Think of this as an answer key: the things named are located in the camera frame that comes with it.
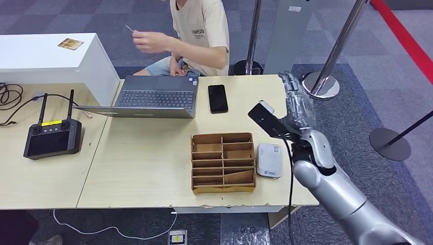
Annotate person's right hand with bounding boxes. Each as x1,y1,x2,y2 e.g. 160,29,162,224
169,56,186,77

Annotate red barrier belt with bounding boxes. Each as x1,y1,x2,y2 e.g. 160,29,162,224
370,0,433,85

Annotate person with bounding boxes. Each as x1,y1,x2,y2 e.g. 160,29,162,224
0,209,63,245
132,0,231,78

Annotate white box cabinet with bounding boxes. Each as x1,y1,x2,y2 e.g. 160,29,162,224
0,33,121,107

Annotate white card reader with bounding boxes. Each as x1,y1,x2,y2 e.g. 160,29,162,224
256,143,283,179

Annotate black smartphone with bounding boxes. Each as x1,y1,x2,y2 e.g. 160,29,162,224
207,84,229,114

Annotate black remote controller with antennas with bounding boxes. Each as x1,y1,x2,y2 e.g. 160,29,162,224
22,89,83,160

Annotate person's left hand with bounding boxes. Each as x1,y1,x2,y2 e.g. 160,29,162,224
132,30,174,54

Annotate cardboard compartment organizer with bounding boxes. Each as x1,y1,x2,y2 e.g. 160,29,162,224
190,132,257,195

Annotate thin black cable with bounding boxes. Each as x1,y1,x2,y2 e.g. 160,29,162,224
0,93,93,128

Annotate grey kiosk panel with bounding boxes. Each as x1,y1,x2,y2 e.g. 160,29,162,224
263,0,320,76

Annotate black stanchion post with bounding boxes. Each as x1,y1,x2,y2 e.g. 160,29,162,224
369,111,433,162

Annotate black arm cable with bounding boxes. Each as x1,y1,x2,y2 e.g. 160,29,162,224
280,134,296,245

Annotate chrome stanchion post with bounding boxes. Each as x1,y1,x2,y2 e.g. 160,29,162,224
301,0,369,101

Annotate steel floor socket plate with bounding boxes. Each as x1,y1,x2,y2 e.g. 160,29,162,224
168,230,188,245

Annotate white floor cable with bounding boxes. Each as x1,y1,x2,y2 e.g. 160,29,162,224
52,209,179,241

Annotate clear plastic hand wrap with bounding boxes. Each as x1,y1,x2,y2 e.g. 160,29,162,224
285,79,317,131

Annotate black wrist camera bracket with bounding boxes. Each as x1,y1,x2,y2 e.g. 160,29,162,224
267,116,302,140

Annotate thin chrome pole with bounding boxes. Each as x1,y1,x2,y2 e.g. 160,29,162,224
232,0,264,76

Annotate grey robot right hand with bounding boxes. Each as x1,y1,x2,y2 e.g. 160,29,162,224
278,71,317,133

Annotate black coiled cable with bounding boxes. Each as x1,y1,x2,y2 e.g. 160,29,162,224
0,83,25,111

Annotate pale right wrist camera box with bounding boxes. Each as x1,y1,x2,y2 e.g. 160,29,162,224
248,100,276,131

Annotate grey open laptop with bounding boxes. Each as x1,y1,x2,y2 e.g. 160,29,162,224
73,75,200,119

